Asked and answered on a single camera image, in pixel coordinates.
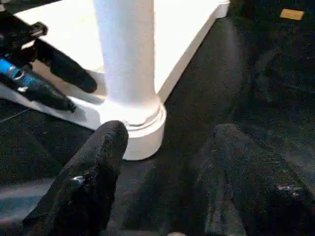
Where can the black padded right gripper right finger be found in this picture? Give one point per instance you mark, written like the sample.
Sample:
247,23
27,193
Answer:
256,187

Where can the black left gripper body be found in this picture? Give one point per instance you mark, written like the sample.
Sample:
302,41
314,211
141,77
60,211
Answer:
17,37

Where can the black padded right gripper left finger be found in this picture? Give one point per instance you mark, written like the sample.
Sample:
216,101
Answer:
83,191

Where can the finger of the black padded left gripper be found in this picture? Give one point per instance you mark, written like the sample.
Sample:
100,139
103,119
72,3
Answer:
42,91
66,66

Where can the white plastic table leg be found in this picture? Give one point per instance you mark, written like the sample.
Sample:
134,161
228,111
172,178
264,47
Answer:
128,49

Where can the white plastic table top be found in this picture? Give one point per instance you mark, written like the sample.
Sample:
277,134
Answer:
187,29

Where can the black work mat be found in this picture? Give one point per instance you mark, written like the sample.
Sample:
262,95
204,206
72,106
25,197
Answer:
246,88

